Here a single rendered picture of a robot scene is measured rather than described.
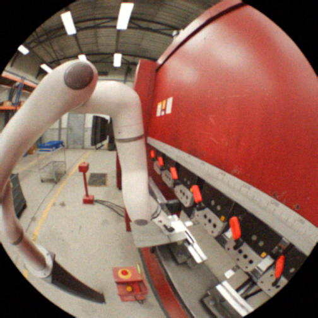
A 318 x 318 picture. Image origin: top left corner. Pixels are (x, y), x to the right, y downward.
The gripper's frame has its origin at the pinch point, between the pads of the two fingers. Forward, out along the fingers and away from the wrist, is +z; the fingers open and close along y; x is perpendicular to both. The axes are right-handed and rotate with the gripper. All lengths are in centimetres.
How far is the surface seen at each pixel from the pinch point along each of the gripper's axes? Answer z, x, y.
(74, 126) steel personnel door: -232, 221, 679
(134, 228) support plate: -9.9, 15.3, 3.6
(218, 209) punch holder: -16.8, -20.1, -20.6
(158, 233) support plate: -2.3, 6.4, -2.0
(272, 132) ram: -36, -37, -31
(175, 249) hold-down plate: 10.3, 6.3, -9.6
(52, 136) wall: -299, 390, 679
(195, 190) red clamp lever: -20.8, -18.8, -10.6
